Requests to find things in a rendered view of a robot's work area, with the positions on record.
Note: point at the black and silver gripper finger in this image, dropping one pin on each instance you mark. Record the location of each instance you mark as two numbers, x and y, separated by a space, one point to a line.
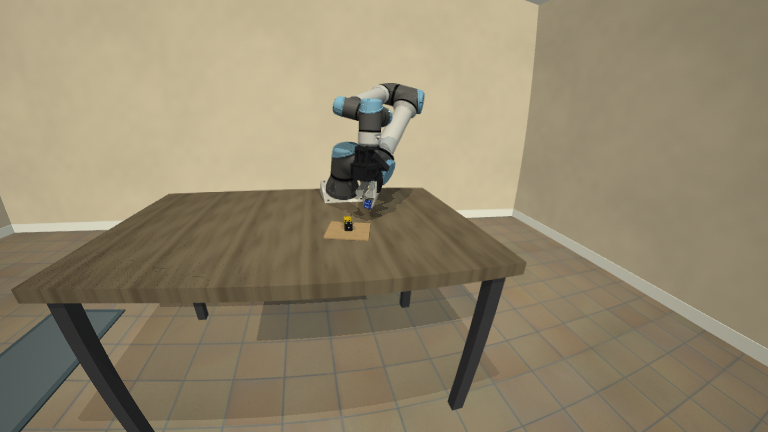
362 190
374 189

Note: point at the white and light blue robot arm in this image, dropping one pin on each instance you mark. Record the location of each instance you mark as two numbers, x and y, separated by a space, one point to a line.
372 116

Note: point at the tan square mat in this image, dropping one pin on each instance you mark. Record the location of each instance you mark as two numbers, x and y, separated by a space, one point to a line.
336 231

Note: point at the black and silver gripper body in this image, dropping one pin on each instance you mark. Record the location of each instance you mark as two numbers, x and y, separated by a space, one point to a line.
367 171

